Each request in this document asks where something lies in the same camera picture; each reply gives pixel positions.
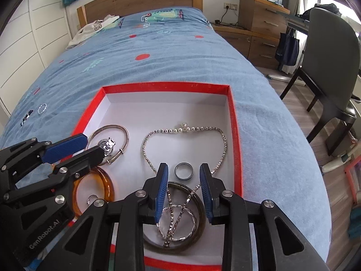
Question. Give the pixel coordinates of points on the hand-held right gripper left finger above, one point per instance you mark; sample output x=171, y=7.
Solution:
x=162, y=192

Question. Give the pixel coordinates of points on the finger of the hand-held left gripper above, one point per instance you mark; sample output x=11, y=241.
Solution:
x=66, y=146
x=84, y=159

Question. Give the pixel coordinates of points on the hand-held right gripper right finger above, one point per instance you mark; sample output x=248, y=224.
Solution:
x=205, y=194

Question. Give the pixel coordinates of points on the amber translucent bangle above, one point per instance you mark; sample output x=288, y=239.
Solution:
x=108, y=185

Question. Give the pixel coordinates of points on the thin silver bangle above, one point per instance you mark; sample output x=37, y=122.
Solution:
x=127, y=139

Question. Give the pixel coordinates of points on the dark brown bangle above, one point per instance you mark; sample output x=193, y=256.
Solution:
x=180, y=249

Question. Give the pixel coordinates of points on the red shallow cardboard box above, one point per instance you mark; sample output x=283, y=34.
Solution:
x=169, y=110

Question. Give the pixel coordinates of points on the white wardrobe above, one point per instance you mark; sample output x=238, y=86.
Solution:
x=28, y=48

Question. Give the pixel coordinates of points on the white garment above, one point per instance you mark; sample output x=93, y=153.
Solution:
x=84, y=34

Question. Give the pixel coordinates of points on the white handheld appliance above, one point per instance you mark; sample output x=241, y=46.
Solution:
x=335, y=162

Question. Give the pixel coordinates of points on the white power strip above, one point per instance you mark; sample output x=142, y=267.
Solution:
x=284, y=79

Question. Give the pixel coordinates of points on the low wooden bedside cabinet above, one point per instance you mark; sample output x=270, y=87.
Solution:
x=253, y=48

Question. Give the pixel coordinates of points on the dark blue bag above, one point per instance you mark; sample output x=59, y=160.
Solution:
x=287, y=48

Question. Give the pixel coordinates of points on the grey chair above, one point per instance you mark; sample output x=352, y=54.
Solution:
x=330, y=62

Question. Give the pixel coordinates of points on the wooden drawer chest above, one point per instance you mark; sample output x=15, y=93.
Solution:
x=262, y=17

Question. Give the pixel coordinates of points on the grey desk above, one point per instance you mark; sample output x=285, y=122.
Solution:
x=296, y=21

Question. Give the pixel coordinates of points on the black backpack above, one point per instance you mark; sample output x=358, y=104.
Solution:
x=324, y=8

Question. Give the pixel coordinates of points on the pink frame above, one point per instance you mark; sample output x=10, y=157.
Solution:
x=349, y=177

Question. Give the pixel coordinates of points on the wall socket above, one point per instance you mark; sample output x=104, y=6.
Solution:
x=230, y=6

